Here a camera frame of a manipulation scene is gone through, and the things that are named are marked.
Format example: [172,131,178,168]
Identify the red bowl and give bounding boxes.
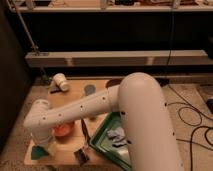
[53,122,75,138]

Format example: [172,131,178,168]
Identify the teal green sponge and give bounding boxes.
[31,146,49,160]

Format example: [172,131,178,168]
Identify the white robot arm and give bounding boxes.
[24,72,184,171]

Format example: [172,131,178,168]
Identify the purple bowl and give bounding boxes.
[105,79,122,88]

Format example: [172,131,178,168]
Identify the light blue cup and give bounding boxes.
[84,84,96,96]

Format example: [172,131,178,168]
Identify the wooden shelf beam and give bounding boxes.
[25,50,213,68]

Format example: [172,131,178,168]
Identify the white cup on side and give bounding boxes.
[53,73,69,92]

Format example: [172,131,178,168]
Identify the grey crumpled cloth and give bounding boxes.
[107,127,127,147]

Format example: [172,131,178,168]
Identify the green plastic tray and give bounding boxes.
[89,112,131,171]

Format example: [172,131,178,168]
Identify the metal diagonal pole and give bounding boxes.
[11,0,50,85]

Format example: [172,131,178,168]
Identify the black handled brush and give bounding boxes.
[74,120,90,166]

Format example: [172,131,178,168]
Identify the black floor cables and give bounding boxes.
[165,83,213,171]

